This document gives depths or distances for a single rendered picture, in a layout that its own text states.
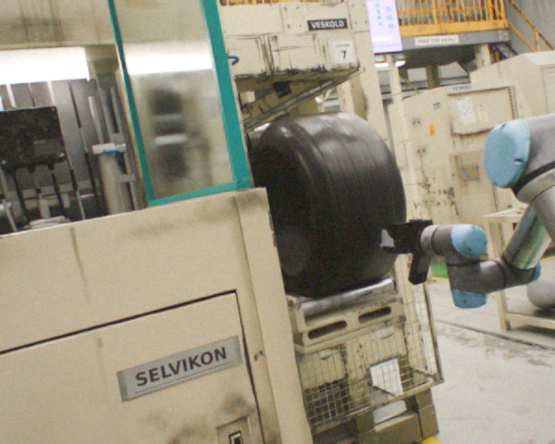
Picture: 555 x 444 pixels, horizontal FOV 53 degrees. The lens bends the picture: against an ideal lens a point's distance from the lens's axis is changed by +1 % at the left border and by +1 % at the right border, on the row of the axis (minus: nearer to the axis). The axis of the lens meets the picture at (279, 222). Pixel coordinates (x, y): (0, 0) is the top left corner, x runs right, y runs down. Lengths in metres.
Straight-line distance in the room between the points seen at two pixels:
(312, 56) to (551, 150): 1.18
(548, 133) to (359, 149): 0.64
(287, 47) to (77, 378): 1.56
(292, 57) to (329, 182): 0.66
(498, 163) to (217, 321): 0.61
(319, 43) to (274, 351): 1.52
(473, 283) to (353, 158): 0.48
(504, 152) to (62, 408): 0.80
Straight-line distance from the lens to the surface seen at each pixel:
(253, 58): 1.96
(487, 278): 1.36
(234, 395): 0.72
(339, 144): 1.56
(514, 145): 1.04
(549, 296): 3.99
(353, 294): 1.67
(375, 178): 1.56
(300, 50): 2.05
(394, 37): 5.84
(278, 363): 0.74
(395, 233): 1.49
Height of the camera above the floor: 1.27
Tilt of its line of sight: 4 degrees down
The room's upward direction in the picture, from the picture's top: 10 degrees counter-clockwise
